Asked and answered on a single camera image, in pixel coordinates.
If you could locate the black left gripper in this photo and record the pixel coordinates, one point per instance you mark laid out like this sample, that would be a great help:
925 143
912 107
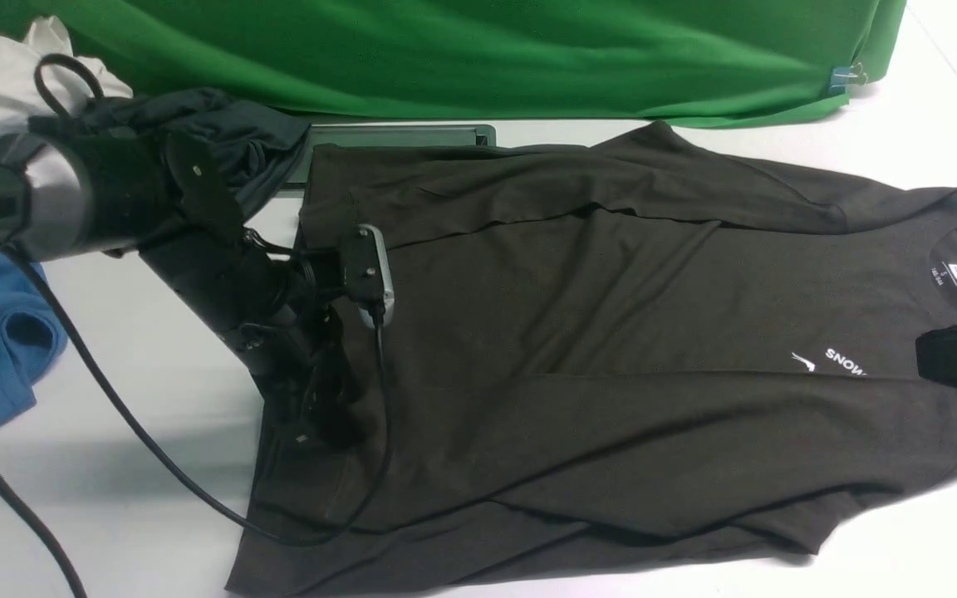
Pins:
257 306

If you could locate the dark gray long-sleeve shirt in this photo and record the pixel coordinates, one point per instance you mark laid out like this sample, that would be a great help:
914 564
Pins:
634 352

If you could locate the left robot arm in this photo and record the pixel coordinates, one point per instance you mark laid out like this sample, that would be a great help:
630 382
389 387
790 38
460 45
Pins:
161 195

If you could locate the dark teal crumpled garment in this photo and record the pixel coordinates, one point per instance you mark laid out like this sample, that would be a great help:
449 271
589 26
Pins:
255 147

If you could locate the blue binder clip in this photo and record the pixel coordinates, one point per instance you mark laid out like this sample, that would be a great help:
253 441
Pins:
842 78

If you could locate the green backdrop cloth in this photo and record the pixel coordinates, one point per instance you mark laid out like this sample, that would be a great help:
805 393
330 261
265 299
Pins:
703 64

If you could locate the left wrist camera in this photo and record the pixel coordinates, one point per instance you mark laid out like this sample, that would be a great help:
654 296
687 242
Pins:
366 275

